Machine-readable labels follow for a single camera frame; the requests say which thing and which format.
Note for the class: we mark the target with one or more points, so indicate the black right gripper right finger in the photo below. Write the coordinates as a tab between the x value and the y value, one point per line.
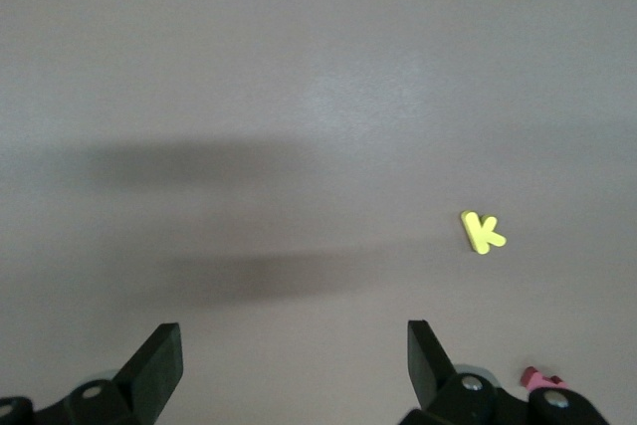
428	365

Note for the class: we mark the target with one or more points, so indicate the brown table cover sheet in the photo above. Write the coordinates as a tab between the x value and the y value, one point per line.
298	71

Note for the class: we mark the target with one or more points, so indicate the yellow foam letter K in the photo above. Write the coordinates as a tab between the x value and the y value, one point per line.
480	236

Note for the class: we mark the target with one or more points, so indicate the red foam letter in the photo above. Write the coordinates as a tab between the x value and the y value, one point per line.
537	379

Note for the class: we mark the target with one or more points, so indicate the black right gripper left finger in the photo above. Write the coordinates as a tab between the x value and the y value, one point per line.
156	360

